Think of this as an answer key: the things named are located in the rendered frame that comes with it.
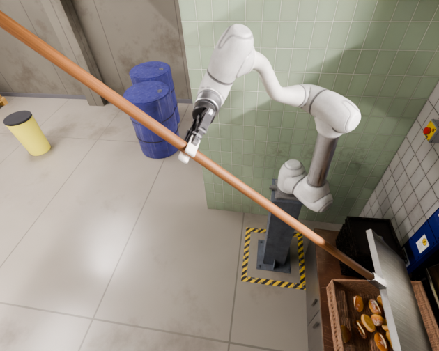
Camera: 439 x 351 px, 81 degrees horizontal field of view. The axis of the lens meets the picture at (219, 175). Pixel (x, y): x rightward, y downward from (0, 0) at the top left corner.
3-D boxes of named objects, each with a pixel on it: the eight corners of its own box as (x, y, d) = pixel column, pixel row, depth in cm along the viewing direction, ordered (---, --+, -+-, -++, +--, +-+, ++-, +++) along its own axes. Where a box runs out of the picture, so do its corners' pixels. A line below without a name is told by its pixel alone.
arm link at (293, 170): (289, 173, 188) (294, 151, 173) (307, 189, 177) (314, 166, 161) (272, 183, 183) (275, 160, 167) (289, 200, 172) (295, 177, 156)
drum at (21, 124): (43, 158, 380) (19, 125, 338) (22, 156, 385) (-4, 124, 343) (57, 143, 404) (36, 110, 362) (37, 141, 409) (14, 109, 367)
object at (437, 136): (435, 133, 157) (444, 119, 150) (441, 143, 151) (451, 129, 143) (421, 132, 159) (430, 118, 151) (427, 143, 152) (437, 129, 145)
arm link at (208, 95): (211, 116, 95) (208, 126, 91) (191, 101, 92) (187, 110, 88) (226, 101, 89) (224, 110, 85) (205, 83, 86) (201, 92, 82)
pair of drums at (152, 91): (192, 112, 446) (185, 59, 381) (176, 160, 362) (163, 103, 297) (150, 111, 454) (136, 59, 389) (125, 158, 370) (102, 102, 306)
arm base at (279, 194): (269, 180, 193) (270, 174, 189) (299, 182, 190) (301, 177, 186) (268, 198, 181) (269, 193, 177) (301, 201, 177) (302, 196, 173)
